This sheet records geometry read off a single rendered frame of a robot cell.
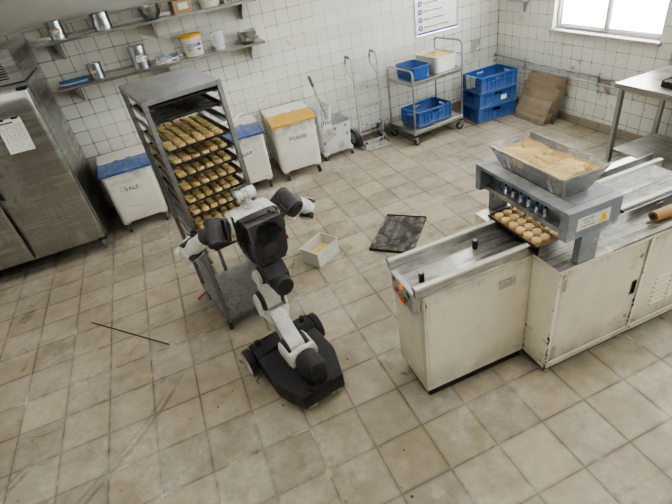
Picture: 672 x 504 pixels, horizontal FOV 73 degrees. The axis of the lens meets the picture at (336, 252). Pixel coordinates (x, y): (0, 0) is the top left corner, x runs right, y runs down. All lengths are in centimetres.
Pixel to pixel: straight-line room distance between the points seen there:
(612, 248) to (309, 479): 205
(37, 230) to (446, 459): 435
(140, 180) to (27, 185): 103
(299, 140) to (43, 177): 266
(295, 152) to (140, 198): 184
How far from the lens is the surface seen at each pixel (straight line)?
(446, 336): 264
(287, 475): 283
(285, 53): 600
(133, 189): 545
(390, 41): 654
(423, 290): 234
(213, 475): 298
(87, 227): 536
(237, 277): 398
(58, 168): 513
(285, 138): 551
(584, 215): 245
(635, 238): 291
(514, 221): 282
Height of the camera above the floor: 241
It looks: 35 degrees down
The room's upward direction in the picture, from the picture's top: 11 degrees counter-clockwise
